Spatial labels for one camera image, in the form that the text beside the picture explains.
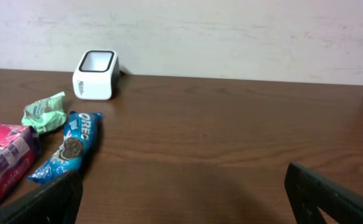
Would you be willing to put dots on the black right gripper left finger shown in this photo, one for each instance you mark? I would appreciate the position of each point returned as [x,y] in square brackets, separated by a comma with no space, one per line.
[57,201]

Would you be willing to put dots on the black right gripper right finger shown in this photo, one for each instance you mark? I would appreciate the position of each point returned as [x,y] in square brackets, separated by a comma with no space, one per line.
[310,193]

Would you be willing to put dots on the blue oreo cookie pack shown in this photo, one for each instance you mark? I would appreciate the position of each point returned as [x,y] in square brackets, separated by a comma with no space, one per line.
[80,137]

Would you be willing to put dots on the red purple pad package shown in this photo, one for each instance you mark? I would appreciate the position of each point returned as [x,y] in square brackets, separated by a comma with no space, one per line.
[19,148]

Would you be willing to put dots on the green wipes packet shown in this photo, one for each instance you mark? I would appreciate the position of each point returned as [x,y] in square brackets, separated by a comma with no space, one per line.
[45,115]

